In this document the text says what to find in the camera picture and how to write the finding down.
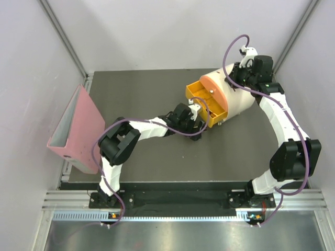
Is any aluminium frame rail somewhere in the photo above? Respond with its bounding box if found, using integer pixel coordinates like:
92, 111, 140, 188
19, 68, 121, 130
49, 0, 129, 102
42, 189, 327, 211

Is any white slotted cable duct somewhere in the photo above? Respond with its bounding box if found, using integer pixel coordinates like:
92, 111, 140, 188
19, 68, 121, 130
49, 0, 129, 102
53, 210, 264, 222

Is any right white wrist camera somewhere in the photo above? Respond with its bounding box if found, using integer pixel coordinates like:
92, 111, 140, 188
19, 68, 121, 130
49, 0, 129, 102
239, 45, 258, 68

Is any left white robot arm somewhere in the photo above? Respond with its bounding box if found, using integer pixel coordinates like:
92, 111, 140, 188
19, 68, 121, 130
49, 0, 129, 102
97, 103, 210, 208

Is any orange drawer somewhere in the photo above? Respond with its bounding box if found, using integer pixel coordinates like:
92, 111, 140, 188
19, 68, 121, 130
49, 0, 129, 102
199, 72, 228, 111

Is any white round drawer organizer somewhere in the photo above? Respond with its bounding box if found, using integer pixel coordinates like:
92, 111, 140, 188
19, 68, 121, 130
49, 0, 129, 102
208, 64, 255, 124

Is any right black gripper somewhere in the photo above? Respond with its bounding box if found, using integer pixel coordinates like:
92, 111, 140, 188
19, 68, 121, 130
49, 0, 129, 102
225, 63, 256, 90

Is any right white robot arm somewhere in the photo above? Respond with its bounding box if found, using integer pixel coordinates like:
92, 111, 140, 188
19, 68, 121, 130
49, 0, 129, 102
225, 55, 321, 207

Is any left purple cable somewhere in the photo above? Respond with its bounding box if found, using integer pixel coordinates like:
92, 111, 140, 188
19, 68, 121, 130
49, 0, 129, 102
91, 97, 210, 225

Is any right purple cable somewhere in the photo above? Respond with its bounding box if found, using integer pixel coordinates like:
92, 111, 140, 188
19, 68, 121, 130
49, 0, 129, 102
222, 35, 310, 227

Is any purple cable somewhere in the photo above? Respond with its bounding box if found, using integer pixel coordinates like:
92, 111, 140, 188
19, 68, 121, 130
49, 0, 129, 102
222, 35, 310, 227
91, 97, 210, 225

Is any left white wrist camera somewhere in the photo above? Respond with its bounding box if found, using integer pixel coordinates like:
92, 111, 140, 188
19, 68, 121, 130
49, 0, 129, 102
188, 103, 202, 121

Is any yellow drawer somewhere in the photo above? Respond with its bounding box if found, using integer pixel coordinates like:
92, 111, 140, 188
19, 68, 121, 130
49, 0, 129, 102
185, 81, 228, 128

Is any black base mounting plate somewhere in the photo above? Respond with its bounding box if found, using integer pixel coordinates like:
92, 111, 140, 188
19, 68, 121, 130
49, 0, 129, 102
89, 181, 276, 212

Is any black gold lipstick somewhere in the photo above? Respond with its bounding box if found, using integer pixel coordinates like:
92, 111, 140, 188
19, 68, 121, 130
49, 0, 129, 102
209, 112, 217, 118

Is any pink binder box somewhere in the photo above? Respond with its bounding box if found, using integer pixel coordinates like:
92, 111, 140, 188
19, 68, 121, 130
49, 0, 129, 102
47, 85, 105, 174

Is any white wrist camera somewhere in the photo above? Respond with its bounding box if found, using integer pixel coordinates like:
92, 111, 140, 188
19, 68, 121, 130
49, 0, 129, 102
239, 45, 258, 68
188, 103, 202, 121

